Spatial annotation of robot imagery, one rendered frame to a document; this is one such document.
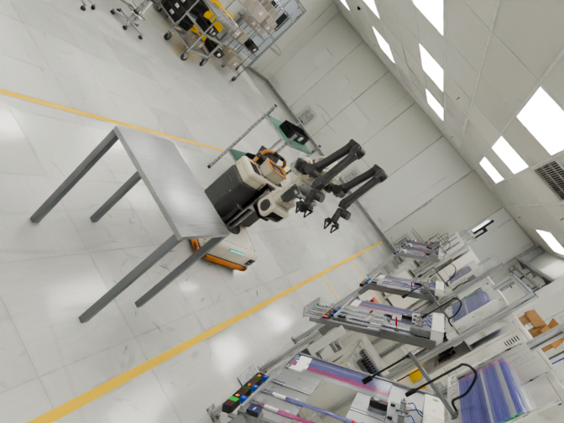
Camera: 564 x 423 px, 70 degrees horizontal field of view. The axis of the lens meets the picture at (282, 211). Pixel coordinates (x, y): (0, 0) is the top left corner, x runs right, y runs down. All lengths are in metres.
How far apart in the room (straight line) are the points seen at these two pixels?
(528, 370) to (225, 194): 2.40
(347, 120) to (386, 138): 1.27
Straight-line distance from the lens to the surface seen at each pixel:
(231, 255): 3.49
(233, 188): 3.36
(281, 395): 1.90
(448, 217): 11.65
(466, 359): 3.01
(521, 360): 2.11
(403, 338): 2.98
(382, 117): 12.05
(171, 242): 1.98
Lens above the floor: 1.79
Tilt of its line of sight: 18 degrees down
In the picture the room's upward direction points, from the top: 51 degrees clockwise
